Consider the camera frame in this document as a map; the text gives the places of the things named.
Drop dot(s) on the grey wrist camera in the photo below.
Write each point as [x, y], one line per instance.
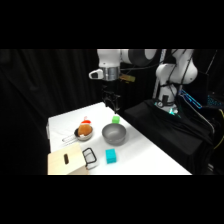
[95, 74]

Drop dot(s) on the blue lit electronics box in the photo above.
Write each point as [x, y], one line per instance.
[190, 98]

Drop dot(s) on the black cloth covered stand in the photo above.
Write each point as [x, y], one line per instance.
[173, 136]

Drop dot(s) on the black curtain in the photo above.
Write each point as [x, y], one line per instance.
[50, 83]

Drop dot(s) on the orange plush toy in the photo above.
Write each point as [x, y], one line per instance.
[85, 128]

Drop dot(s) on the green indicator light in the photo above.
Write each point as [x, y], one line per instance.
[172, 111]

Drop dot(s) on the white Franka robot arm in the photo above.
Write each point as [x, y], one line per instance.
[173, 71]

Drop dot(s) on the green cube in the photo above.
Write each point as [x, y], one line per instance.
[115, 119]

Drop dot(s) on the small silver saucepan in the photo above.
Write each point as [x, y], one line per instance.
[83, 136]

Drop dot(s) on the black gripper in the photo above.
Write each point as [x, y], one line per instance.
[110, 90]

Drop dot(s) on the light wooden box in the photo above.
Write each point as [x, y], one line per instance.
[65, 161]

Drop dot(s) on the grey metal bowl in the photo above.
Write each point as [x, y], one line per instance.
[114, 134]

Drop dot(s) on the blue cube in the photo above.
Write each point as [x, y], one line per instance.
[111, 156]

